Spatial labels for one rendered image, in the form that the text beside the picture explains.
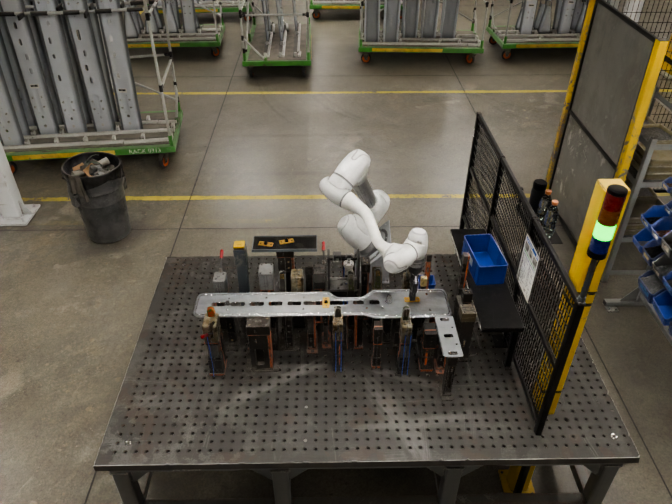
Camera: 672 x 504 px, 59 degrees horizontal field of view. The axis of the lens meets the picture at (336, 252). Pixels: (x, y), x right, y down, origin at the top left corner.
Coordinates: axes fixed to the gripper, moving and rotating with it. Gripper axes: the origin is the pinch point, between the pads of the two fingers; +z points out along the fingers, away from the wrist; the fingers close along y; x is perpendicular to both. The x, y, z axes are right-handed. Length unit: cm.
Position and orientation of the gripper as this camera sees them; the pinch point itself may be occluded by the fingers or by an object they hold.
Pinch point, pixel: (412, 293)
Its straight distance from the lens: 319.9
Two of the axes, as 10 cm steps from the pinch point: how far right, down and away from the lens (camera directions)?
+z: 0.0, 8.0, 6.0
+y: 0.2, 6.0, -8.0
